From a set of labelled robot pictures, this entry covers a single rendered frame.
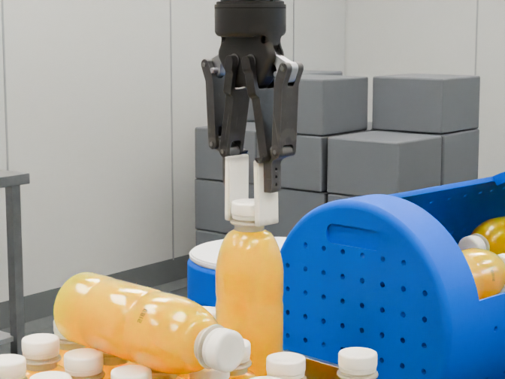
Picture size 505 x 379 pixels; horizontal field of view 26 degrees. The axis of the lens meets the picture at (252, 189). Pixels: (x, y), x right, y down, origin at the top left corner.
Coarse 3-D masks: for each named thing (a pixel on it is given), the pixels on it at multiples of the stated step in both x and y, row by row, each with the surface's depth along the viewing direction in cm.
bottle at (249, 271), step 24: (240, 240) 116; (264, 240) 116; (216, 264) 118; (240, 264) 115; (264, 264) 115; (216, 288) 118; (240, 288) 115; (264, 288) 116; (216, 312) 118; (240, 312) 116; (264, 312) 116; (264, 336) 116; (264, 360) 117
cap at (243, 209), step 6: (234, 204) 116; (240, 204) 116; (246, 204) 116; (252, 204) 116; (234, 210) 117; (240, 210) 116; (246, 210) 116; (252, 210) 116; (234, 216) 117; (240, 216) 116; (246, 216) 116; (252, 216) 116
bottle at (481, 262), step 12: (468, 252) 140; (480, 252) 141; (492, 252) 143; (468, 264) 137; (480, 264) 138; (492, 264) 140; (504, 264) 143; (480, 276) 137; (492, 276) 139; (504, 276) 142; (480, 288) 137; (492, 288) 139
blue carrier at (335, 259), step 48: (432, 192) 154; (480, 192) 168; (288, 240) 140; (336, 240) 135; (384, 240) 129; (432, 240) 127; (288, 288) 142; (336, 288) 135; (384, 288) 130; (432, 288) 125; (288, 336) 143; (336, 336) 136; (384, 336) 131; (432, 336) 125; (480, 336) 129
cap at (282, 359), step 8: (280, 352) 109; (288, 352) 109; (272, 360) 106; (280, 360) 107; (288, 360) 107; (296, 360) 106; (304, 360) 107; (272, 368) 106; (280, 368) 106; (288, 368) 106; (296, 368) 106; (304, 368) 107; (272, 376) 106; (280, 376) 106; (288, 376) 106; (296, 376) 106
